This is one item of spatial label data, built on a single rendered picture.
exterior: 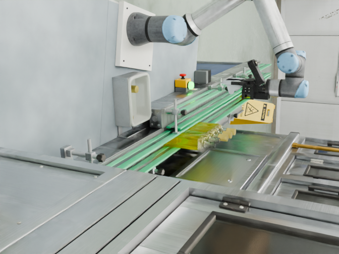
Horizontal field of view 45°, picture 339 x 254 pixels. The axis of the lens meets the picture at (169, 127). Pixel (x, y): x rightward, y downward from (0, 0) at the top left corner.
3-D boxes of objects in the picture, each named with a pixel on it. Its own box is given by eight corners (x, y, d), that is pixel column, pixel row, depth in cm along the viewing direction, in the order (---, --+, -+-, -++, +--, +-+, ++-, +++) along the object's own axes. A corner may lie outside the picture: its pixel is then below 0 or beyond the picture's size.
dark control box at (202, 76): (193, 83, 258) (206, 83, 254) (193, 70, 255) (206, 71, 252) (199, 81, 265) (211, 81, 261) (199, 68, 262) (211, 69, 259)
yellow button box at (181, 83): (174, 91, 234) (186, 92, 231) (174, 78, 232) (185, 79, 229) (179, 89, 240) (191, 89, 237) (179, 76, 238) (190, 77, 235)
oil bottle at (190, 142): (162, 145, 200) (203, 151, 190) (162, 135, 198) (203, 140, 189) (168, 142, 205) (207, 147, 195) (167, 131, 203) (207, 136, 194)
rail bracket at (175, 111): (161, 132, 197) (185, 135, 191) (160, 98, 192) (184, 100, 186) (164, 131, 199) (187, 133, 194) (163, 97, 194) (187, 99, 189)
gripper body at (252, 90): (239, 99, 178) (267, 101, 172) (240, 79, 175) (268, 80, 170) (245, 95, 184) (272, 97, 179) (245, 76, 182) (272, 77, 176)
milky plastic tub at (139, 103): (116, 126, 185) (132, 128, 181) (112, 76, 178) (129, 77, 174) (136, 116, 199) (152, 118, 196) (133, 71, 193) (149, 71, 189)
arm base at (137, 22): (126, 10, 179) (146, 9, 174) (144, 13, 192) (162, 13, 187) (125, 45, 181) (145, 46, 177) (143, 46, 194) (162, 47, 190)
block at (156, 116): (149, 127, 199) (161, 129, 196) (148, 109, 197) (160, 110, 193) (152, 125, 202) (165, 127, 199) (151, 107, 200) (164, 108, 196)
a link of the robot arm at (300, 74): (303, 49, 159) (300, 77, 161) (307, 51, 169) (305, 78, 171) (283, 49, 163) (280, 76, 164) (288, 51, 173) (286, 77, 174)
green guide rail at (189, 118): (166, 128, 200) (180, 129, 197) (166, 126, 200) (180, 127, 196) (261, 73, 349) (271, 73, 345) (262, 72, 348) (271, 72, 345)
